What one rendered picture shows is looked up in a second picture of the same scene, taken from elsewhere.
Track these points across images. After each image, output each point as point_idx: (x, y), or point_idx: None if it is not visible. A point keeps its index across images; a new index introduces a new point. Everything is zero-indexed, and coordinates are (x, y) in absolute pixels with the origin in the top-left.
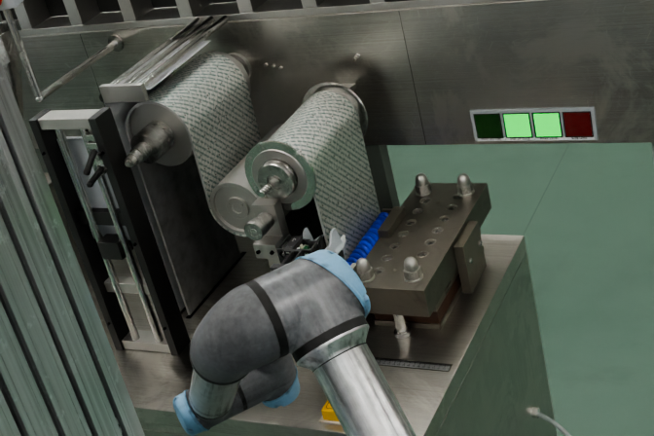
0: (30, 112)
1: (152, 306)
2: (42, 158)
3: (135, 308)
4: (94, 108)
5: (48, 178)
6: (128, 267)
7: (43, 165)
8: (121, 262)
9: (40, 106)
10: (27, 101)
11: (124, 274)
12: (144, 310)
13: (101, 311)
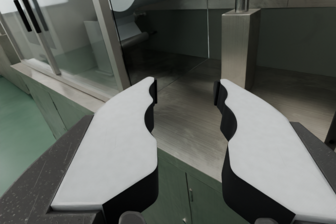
0: None
1: (324, 123)
2: (221, 15)
3: (307, 121)
4: None
5: (251, 10)
6: (276, 87)
7: (220, 20)
8: (267, 82)
9: None
10: None
11: (276, 91)
12: (319, 125)
13: (330, 129)
